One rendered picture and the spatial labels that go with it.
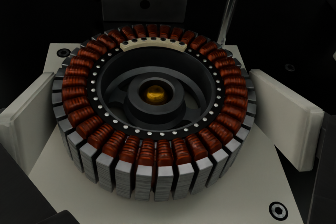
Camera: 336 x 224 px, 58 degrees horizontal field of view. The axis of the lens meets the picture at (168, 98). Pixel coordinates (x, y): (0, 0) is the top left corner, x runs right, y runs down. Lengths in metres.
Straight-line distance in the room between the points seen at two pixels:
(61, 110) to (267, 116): 0.11
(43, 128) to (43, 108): 0.01
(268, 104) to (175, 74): 0.06
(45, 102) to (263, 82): 0.12
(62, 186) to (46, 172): 0.01
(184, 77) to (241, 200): 0.08
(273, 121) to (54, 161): 0.12
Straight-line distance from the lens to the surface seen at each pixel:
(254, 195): 0.18
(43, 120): 0.16
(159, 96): 0.17
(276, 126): 0.17
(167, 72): 0.20
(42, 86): 0.17
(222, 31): 0.25
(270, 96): 0.17
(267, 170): 0.19
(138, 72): 0.20
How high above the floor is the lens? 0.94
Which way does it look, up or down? 49 degrees down
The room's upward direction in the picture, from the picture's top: 8 degrees clockwise
